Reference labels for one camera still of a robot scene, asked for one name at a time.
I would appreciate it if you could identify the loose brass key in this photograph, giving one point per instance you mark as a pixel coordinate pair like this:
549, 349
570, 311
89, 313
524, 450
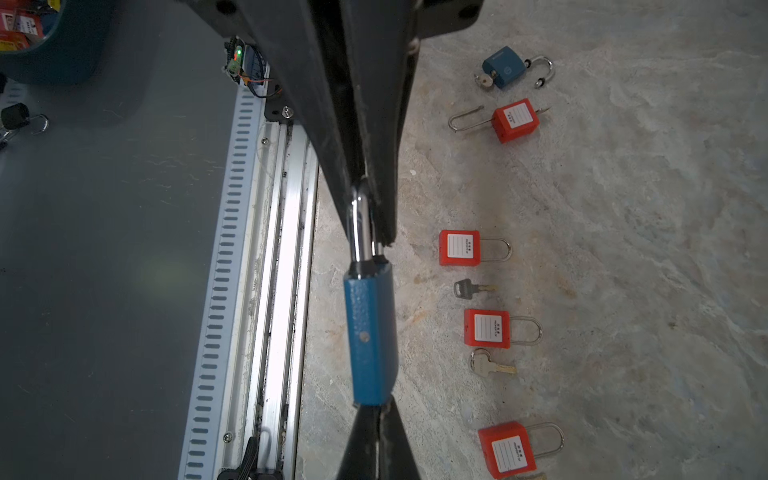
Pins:
482, 364

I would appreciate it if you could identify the white slotted cable duct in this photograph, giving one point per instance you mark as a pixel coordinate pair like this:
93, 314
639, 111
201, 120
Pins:
202, 433

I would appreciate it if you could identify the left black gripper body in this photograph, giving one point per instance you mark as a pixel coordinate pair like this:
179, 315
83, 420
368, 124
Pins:
434, 18

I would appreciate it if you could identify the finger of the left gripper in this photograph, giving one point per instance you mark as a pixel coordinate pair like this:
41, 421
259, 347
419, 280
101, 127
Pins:
378, 120
306, 102

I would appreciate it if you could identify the small blue padlock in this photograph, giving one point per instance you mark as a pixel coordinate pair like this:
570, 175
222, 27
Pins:
370, 306

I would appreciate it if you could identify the aluminium mounting rail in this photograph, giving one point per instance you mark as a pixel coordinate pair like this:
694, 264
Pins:
261, 416

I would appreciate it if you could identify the dark bin with items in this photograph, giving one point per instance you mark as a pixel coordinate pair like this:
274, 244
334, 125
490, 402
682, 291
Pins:
53, 42

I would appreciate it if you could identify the large blue padlock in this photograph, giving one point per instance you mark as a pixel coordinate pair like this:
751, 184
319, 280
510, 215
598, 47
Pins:
505, 67

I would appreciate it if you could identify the left green circuit board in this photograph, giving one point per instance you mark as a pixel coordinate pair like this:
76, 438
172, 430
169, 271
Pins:
246, 65

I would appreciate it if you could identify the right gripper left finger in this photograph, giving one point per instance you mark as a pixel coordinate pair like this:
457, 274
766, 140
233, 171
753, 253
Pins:
360, 458

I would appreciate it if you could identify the red padlock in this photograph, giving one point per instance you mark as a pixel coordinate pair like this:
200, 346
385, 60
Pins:
508, 451
492, 328
509, 122
467, 248

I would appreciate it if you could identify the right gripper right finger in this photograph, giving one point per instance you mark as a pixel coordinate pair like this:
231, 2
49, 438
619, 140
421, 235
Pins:
396, 459

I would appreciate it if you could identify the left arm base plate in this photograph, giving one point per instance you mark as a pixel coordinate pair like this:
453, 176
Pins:
277, 107

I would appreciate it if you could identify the black padlock on bench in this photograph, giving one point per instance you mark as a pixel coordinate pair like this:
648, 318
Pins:
16, 117

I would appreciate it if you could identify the loose silver key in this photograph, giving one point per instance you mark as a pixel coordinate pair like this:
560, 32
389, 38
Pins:
466, 289

